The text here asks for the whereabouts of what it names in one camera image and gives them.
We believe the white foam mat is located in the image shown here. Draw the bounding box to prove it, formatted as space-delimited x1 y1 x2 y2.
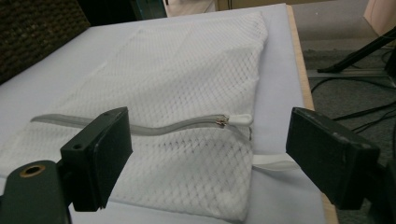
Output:
0 3 329 224

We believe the white mesh laundry bag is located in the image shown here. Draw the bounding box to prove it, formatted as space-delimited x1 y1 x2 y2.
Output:
0 12 301 224

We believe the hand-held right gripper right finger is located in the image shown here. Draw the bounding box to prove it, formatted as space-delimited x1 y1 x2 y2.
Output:
285 106 381 211

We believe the black tripod stand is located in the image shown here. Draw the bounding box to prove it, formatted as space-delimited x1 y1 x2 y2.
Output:
317 26 396 75

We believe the brown wicker basket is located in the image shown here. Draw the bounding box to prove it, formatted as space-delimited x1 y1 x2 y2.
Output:
0 0 92 86

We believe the dark cabinet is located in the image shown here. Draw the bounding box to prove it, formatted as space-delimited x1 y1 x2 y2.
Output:
77 0 166 23

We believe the light wooden shelf unit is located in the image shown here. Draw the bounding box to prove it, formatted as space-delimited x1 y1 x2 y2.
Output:
214 0 396 37

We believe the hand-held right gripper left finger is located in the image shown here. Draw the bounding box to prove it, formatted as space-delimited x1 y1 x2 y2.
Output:
59 106 134 213

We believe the black floor cable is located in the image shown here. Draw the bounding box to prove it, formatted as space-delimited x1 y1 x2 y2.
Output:
332 101 396 122
351 114 396 133
310 76 396 94

